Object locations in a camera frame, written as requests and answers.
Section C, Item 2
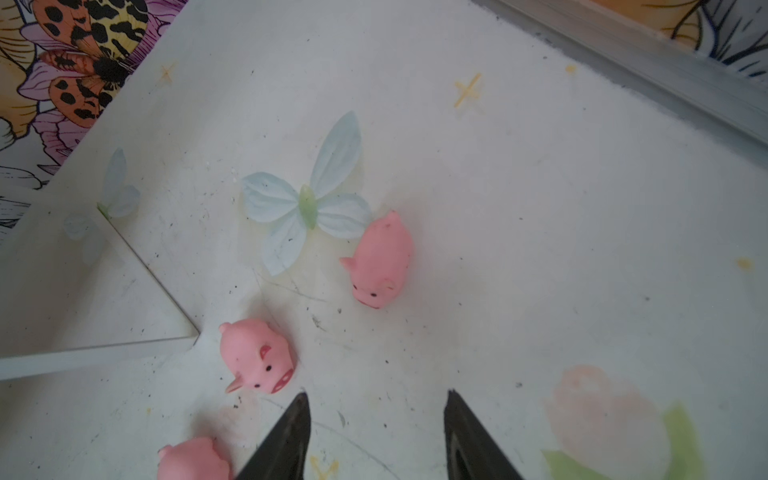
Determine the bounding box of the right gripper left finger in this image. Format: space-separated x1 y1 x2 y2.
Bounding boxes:
235 392 311 480

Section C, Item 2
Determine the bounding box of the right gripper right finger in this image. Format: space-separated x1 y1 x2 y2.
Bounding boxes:
443 390 523 480

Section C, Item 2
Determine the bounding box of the pink toy pig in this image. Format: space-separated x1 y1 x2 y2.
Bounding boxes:
219 319 295 394
157 437 233 480
339 210 414 309

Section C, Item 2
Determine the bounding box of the two-tier bamboo shelf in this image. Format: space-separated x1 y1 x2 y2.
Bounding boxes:
1 181 199 380

